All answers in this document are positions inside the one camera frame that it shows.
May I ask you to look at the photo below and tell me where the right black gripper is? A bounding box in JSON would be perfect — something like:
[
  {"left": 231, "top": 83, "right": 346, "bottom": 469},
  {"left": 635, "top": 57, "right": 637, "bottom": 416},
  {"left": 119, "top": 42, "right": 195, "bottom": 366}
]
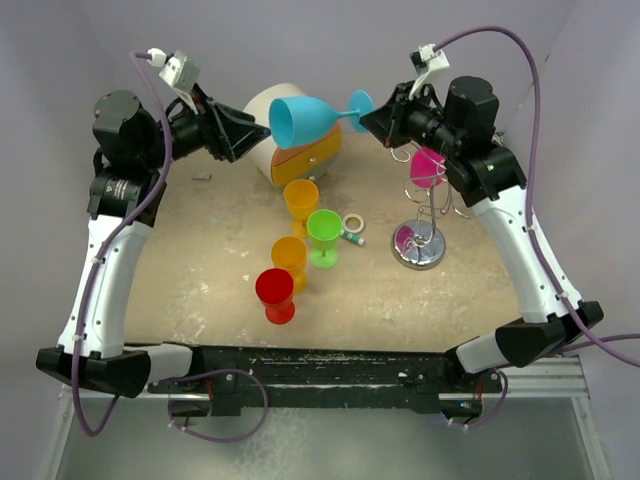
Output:
[{"left": 362, "top": 79, "right": 464, "bottom": 158}]

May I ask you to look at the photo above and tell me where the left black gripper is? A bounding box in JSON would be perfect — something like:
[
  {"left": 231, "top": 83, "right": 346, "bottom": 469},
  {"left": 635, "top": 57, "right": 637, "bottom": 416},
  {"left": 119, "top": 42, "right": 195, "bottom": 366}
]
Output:
[{"left": 139, "top": 81, "right": 269, "bottom": 171}]

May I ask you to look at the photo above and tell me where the blue plastic wine glass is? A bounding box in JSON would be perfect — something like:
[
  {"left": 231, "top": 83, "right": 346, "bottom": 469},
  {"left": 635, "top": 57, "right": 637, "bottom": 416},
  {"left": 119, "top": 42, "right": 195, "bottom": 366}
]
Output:
[{"left": 268, "top": 89, "right": 374, "bottom": 150}]

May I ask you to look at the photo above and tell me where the pink plastic wine glass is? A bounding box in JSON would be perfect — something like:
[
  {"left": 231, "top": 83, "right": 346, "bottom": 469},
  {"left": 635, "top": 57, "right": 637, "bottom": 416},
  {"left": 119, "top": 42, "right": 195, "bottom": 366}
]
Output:
[{"left": 409, "top": 148, "right": 446, "bottom": 189}]

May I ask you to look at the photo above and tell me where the red plastic wine glass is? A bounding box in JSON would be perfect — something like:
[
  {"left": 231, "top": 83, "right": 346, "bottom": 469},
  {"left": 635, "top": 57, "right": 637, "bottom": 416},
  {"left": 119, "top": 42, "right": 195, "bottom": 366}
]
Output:
[{"left": 255, "top": 268, "right": 295, "bottom": 325}]

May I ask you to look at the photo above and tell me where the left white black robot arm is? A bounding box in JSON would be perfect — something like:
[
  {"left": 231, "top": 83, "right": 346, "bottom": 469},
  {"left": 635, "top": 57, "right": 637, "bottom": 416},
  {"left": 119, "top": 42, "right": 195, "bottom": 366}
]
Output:
[{"left": 36, "top": 86, "right": 270, "bottom": 398}]

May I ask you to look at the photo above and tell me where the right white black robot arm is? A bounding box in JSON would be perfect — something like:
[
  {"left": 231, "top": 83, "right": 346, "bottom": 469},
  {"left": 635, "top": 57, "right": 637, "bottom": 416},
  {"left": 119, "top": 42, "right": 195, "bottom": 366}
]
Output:
[{"left": 359, "top": 76, "right": 604, "bottom": 391}]

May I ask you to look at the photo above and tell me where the far orange wine glass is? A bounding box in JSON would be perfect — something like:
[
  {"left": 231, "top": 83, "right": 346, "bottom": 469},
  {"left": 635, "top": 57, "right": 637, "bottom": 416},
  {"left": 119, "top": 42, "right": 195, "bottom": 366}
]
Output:
[{"left": 284, "top": 179, "right": 319, "bottom": 239}]

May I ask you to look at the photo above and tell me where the orange wine glass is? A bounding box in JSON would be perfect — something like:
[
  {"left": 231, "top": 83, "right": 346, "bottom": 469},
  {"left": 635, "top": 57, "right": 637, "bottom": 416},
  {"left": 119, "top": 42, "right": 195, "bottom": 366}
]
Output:
[
  {"left": 284, "top": 179, "right": 319, "bottom": 239},
  {"left": 271, "top": 236, "right": 308, "bottom": 294}
]

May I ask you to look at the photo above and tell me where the green plastic wine glass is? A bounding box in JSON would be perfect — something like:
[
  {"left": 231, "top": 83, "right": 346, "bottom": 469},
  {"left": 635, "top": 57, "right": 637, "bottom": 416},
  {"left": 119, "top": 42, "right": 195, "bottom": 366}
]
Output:
[{"left": 307, "top": 209, "right": 342, "bottom": 269}]

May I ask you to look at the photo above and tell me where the chrome wine glass rack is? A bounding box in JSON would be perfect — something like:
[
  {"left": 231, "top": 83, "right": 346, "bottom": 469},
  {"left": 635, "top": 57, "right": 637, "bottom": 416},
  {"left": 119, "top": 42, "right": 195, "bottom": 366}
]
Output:
[{"left": 391, "top": 146, "right": 475, "bottom": 271}]

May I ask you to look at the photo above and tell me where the near orange wine glass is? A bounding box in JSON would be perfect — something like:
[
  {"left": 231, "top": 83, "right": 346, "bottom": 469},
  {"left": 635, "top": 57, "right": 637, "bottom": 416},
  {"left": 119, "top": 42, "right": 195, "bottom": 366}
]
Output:
[{"left": 271, "top": 236, "right": 308, "bottom": 294}]

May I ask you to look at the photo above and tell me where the round white drawer cabinet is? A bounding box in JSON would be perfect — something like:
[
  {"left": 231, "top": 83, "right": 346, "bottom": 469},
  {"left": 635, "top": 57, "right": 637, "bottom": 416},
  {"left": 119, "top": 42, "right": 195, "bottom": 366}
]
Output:
[{"left": 243, "top": 83, "right": 342, "bottom": 188}]

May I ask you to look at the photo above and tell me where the white tape roll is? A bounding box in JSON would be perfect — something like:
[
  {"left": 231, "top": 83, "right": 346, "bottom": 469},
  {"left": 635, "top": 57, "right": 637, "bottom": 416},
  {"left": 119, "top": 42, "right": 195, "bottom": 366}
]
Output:
[{"left": 342, "top": 213, "right": 365, "bottom": 234}]

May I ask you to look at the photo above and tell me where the small green white tube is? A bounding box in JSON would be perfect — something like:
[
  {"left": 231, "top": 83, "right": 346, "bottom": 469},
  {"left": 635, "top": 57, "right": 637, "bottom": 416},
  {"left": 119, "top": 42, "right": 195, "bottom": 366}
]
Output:
[{"left": 341, "top": 230, "right": 365, "bottom": 246}]

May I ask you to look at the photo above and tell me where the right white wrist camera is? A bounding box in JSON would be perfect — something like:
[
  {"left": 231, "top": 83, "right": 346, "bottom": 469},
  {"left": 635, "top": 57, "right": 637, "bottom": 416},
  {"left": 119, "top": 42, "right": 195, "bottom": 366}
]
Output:
[{"left": 409, "top": 44, "right": 450, "bottom": 100}]

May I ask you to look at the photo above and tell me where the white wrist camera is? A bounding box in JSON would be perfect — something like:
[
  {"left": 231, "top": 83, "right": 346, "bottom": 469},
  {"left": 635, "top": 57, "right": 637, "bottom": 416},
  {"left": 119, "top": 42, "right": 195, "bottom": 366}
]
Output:
[
  {"left": 409, "top": 44, "right": 450, "bottom": 100},
  {"left": 147, "top": 48, "right": 200, "bottom": 113}
]

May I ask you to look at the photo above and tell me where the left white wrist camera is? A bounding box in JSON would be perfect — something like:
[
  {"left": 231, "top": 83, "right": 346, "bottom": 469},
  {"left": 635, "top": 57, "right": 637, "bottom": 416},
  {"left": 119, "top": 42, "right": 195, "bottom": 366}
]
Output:
[{"left": 147, "top": 48, "right": 200, "bottom": 113}]

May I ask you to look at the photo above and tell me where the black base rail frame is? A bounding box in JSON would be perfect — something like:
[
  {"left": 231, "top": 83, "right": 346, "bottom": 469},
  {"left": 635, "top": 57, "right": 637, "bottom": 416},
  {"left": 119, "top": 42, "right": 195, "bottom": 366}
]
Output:
[{"left": 149, "top": 346, "right": 503, "bottom": 417}]

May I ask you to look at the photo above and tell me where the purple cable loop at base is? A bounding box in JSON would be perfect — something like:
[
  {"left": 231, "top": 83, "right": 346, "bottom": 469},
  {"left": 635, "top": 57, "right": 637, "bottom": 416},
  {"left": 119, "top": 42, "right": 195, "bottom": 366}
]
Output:
[{"left": 167, "top": 368, "right": 272, "bottom": 444}]

